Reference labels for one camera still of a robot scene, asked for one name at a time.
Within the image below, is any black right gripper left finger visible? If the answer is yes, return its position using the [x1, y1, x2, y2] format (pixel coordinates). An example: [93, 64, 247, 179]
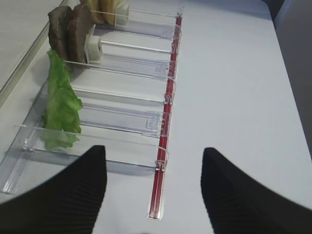
[0, 145, 107, 234]

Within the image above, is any brown meat patty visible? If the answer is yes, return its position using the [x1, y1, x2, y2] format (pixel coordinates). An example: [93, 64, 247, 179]
[67, 3, 94, 63]
[48, 6, 72, 60]

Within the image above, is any left golden bun half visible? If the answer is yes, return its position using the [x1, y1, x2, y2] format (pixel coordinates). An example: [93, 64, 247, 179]
[80, 0, 104, 24]

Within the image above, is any white metal tray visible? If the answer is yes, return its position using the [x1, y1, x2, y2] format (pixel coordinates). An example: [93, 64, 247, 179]
[0, 0, 68, 106]

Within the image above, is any green lettuce leaf in rack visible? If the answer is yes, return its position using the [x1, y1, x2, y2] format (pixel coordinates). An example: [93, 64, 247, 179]
[42, 49, 83, 149]

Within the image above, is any golden bun half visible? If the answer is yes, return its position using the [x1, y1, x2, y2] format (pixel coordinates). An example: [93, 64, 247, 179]
[99, 0, 125, 25]
[80, 0, 104, 24]

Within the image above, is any left brown meat patty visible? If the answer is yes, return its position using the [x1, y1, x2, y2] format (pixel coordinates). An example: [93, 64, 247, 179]
[48, 6, 72, 60]

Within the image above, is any red rack rail strip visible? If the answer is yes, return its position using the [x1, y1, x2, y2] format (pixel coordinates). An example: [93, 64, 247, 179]
[149, 13, 182, 219]

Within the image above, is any clear acrylic right rack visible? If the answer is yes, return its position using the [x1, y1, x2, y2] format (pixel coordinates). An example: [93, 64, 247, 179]
[0, 9, 182, 194]

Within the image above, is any white spring pusher near buns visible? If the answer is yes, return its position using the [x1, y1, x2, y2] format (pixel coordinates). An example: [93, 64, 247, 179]
[115, 0, 129, 27]

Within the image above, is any right golden bun half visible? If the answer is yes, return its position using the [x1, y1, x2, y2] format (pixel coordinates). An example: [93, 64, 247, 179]
[99, 0, 125, 25]

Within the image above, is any right brown meat patty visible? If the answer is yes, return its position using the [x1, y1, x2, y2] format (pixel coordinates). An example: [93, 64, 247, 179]
[67, 3, 94, 63]

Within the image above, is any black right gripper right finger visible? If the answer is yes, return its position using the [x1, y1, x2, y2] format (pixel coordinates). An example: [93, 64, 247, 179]
[200, 147, 312, 234]

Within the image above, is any white spring pusher near patties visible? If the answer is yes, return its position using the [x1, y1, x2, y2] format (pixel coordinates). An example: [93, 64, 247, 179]
[84, 24, 103, 63]

